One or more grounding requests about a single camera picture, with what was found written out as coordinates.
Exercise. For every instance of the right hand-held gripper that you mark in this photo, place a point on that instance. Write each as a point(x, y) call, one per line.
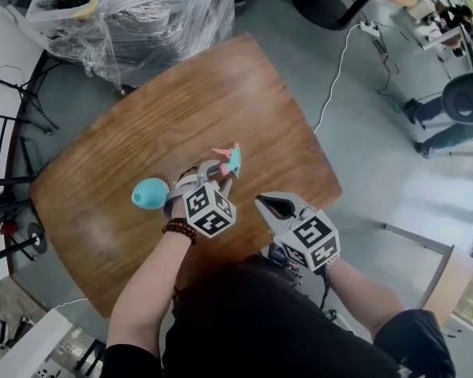
point(309, 238)

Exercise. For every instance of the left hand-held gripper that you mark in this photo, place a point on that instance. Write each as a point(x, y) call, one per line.
point(211, 211)

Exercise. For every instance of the teal pink spray nozzle head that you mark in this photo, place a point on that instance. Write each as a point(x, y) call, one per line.
point(232, 160)

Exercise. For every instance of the teal spray bottle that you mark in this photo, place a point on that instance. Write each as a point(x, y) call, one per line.
point(147, 193)

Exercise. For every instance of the person's right forearm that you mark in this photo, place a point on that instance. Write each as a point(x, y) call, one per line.
point(362, 297)

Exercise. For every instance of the person's left forearm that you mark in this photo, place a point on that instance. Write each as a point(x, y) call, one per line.
point(146, 290)

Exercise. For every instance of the person's left hand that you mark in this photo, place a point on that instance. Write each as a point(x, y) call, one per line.
point(187, 177)

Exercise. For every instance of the black waist device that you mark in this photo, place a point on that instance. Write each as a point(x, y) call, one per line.
point(285, 266)

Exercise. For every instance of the silver wristwatch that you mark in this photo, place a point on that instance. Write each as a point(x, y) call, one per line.
point(331, 263)

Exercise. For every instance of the person's black shirt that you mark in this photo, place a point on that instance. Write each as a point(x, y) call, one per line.
point(268, 329)

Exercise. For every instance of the plastic-wrapped machine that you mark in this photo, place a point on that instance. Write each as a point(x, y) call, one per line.
point(150, 14)

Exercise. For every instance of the white power strip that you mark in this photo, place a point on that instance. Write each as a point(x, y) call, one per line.
point(368, 28)

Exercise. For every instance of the black stand with round wheel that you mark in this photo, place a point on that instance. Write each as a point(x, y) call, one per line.
point(16, 211)

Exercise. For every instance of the black tripod stand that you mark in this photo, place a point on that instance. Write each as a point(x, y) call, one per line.
point(27, 97)

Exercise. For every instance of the black backpack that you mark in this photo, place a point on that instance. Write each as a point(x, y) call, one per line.
point(465, 98)

